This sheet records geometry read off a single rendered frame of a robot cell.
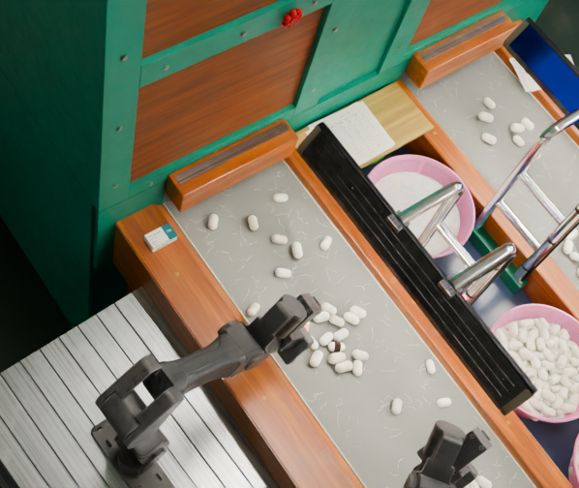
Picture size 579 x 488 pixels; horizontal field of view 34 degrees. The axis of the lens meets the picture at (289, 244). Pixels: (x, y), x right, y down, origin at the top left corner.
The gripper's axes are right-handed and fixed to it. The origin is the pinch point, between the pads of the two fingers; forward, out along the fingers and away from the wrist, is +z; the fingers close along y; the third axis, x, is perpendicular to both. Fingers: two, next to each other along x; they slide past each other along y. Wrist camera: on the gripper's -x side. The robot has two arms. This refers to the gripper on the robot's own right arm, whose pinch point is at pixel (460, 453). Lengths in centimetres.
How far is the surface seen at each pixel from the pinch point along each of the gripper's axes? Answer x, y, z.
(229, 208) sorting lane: 9, 70, 1
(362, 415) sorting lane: 11.5, 17.3, -1.6
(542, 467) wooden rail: -6.1, -11.5, 15.2
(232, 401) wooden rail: 25.1, 34.0, -17.1
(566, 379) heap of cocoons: -17.1, -0.6, 30.9
